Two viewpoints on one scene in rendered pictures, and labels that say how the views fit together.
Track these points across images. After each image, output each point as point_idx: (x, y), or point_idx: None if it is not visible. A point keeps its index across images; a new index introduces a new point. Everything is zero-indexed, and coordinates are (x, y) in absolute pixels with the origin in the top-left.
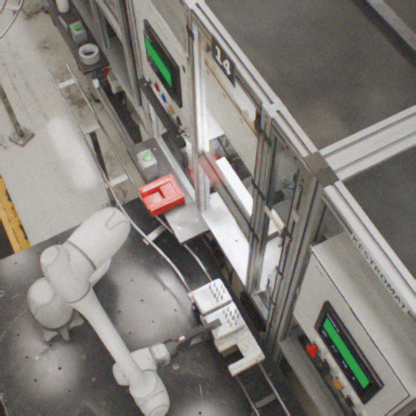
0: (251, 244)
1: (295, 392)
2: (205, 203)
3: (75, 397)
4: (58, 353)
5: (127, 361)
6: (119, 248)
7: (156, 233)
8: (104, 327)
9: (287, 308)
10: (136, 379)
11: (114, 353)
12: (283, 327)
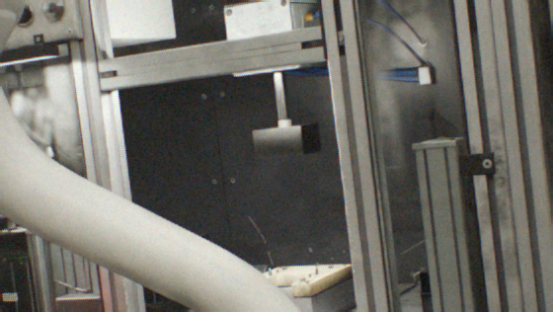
0: (337, 44)
1: None
2: (135, 302)
3: None
4: None
5: (203, 240)
6: (14, 21)
7: None
8: (62, 169)
9: (526, 58)
10: (275, 294)
11: (140, 227)
12: (548, 214)
